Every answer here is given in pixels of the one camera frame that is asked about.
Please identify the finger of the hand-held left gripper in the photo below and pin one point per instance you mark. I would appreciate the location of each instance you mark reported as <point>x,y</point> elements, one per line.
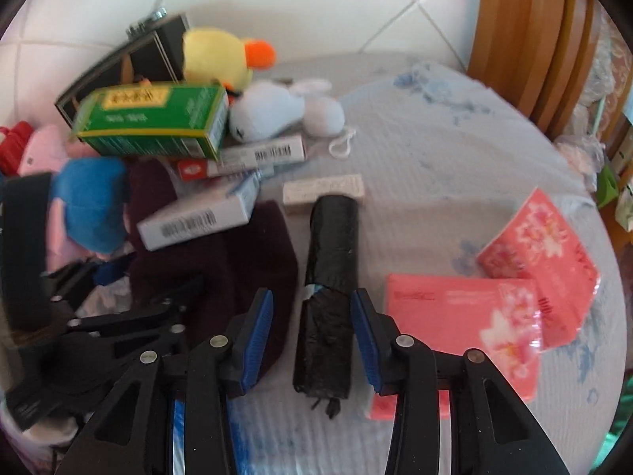
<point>106,273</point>
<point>148,326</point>

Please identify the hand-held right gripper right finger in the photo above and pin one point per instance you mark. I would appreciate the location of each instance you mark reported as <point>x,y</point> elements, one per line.
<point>363,341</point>

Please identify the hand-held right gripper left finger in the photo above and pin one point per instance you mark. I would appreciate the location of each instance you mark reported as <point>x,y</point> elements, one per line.
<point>257,336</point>

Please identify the black garbage bag roll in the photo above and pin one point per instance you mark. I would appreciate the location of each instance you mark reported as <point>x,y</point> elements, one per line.
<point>329,257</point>

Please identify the pig plush in blue clothes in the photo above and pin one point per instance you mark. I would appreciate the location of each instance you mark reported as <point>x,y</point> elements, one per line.
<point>94,208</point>

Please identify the dark maroon knit cloth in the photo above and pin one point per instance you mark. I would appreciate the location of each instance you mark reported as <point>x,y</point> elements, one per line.
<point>257,257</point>

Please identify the black flat case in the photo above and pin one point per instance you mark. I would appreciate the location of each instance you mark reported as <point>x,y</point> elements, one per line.
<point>24,252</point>

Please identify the pink floral tissue packet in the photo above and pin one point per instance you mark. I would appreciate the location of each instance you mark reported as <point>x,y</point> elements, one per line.
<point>539,242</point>
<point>460,321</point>

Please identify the large white barcode box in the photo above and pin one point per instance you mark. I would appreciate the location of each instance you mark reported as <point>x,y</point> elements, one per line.
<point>198,218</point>

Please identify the red and white box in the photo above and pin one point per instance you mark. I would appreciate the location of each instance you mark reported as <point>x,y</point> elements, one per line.
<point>198,169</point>

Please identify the pink pig plush toy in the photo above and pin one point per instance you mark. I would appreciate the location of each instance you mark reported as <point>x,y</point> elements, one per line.
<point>49,146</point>

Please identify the beige rectangular block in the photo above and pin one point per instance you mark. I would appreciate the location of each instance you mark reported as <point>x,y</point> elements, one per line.
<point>321,190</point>

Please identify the green cardboard box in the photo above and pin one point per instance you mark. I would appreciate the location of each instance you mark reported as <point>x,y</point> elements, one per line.
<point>148,118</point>

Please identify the slim white barcode box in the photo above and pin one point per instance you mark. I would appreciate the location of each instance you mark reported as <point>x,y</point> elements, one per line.
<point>267,151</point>

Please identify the black gift box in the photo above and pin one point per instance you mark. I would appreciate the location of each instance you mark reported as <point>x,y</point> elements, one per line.
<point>143,54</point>

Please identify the white rabbit plush toy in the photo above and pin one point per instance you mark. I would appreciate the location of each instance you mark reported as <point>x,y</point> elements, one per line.
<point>267,109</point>

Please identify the yellow duck plush toy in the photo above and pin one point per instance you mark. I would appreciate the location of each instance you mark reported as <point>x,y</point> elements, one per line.
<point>217,59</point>

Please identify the metal binder clip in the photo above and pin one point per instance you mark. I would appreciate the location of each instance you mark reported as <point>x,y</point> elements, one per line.
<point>146,22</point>

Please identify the clear plastic bag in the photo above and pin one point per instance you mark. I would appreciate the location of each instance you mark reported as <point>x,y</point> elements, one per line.
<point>581,158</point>

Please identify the green plastic item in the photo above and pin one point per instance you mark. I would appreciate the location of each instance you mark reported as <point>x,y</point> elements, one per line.
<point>607,188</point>

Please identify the brown wooden furniture post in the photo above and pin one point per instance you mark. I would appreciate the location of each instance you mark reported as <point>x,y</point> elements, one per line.
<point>524,34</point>

